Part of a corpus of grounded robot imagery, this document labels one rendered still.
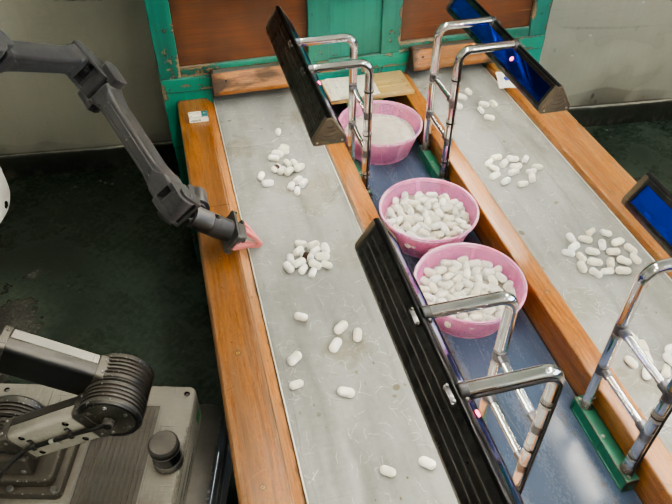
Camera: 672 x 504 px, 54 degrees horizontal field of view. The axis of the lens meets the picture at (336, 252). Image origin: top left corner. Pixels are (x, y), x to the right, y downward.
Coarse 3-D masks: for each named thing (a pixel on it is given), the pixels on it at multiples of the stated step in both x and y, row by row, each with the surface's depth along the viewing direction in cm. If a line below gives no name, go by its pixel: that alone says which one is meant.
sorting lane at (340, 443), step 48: (288, 96) 224; (240, 144) 203; (288, 144) 203; (240, 192) 186; (288, 192) 186; (336, 192) 186; (288, 240) 171; (336, 240) 171; (288, 288) 158; (336, 288) 158; (288, 336) 147; (336, 336) 147; (384, 336) 147; (288, 384) 138; (336, 384) 138; (384, 384) 138; (336, 432) 130; (384, 432) 130; (336, 480) 122; (384, 480) 122; (432, 480) 122
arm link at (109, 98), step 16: (112, 64) 162; (112, 80) 158; (80, 96) 161; (96, 96) 158; (112, 96) 157; (96, 112) 163; (112, 112) 156; (128, 112) 158; (128, 128) 155; (128, 144) 155; (144, 144) 154; (144, 160) 153; (160, 160) 155; (144, 176) 153; (160, 176) 151; (176, 176) 154; (160, 192) 151; (176, 192) 149; (160, 208) 151; (176, 208) 150
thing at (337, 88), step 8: (328, 80) 224; (336, 80) 224; (344, 80) 224; (360, 80) 224; (328, 88) 220; (336, 88) 220; (344, 88) 220; (360, 88) 220; (376, 88) 221; (336, 96) 217; (344, 96) 217
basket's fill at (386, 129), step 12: (360, 120) 214; (372, 120) 214; (384, 120) 216; (396, 120) 215; (360, 132) 209; (372, 132) 210; (384, 132) 209; (396, 132) 209; (408, 132) 209; (384, 144) 204
